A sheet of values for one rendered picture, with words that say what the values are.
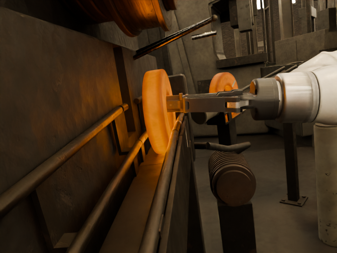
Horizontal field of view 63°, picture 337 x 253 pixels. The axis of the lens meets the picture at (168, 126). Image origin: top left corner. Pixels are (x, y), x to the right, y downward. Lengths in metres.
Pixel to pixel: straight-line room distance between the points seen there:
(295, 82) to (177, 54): 2.83
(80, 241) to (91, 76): 0.22
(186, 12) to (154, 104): 2.88
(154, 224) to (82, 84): 0.20
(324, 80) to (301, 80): 0.03
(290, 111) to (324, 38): 3.90
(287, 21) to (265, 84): 9.01
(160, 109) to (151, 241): 0.27
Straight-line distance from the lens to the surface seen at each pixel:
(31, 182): 0.22
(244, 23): 2.94
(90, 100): 0.36
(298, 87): 0.50
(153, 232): 0.21
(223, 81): 0.97
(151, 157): 0.50
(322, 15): 4.50
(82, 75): 0.36
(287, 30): 9.46
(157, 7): 0.43
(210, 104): 0.46
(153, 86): 0.45
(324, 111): 0.51
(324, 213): 1.37
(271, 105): 0.49
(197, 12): 3.26
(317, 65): 0.66
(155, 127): 0.44
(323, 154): 1.26
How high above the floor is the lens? 0.80
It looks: 11 degrees down
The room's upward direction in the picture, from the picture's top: 8 degrees counter-clockwise
